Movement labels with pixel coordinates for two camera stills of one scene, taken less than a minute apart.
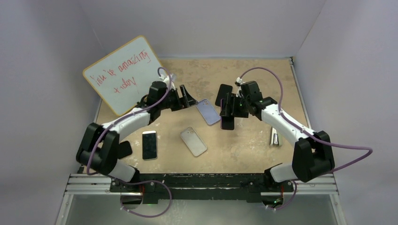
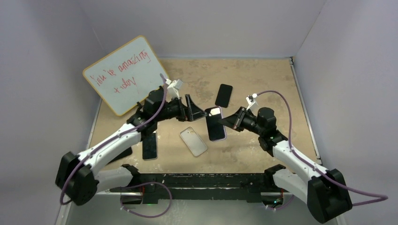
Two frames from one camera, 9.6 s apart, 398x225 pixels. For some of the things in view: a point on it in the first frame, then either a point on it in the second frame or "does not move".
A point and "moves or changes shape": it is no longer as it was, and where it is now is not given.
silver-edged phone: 149,145 does not move
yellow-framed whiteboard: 124,77 does not move
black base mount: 201,186 does not move
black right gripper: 232,99 to 235,121
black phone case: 124,149 does not move
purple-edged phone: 227,123 moves or changes shape
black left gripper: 186,101 to 193,113
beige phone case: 193,141 does not move
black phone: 223,89 does not move
